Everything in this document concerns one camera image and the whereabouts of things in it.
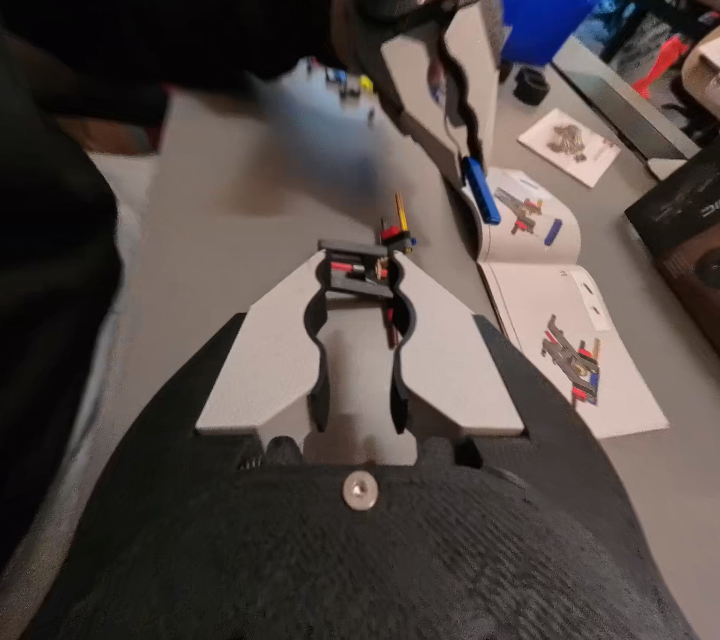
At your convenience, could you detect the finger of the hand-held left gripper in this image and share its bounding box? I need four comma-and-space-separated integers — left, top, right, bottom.
381, 30, 470, 190
440, 0, 505, 171

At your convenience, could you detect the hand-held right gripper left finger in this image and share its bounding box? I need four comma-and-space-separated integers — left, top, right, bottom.
196, 251, 331, 441

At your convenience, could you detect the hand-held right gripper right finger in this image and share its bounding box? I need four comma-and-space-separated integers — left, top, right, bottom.
390, 251, 525, 441

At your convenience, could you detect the white lego instruction booklet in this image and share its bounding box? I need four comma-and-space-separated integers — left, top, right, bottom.
458, 166, 670, 439

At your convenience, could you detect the black red lego assembly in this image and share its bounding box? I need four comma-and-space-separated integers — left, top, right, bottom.
318, 193, 418, 351

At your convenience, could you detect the blue lego beam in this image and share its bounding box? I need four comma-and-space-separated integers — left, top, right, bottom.
461, 156, 502, 226

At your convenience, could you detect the person's left forearm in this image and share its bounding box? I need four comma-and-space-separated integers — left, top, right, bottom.
0, 0, 350, 95

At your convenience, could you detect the pile of lego pieces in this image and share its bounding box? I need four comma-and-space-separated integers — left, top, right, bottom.
306, 58, 379, 126

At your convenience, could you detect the black rubber lego tire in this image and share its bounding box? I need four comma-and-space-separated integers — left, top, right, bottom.
514, 66, 551, 106

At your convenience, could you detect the dark lego set box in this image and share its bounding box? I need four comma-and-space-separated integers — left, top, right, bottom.
624, 142, 720, 315

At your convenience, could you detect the blue plastic bin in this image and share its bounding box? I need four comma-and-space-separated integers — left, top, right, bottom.
495, 0, 604, 68

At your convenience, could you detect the white printed leaflet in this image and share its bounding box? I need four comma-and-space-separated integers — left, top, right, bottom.
517, 107, 623, 189

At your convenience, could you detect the red plastic object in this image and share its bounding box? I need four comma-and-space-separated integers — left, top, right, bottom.
633, 35, 690, 100

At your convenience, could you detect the beige object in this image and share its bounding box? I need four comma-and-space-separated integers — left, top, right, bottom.
681, 27, 720, 118

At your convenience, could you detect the person's dark clothing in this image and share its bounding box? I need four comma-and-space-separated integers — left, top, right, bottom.
0, 27, 170, 568

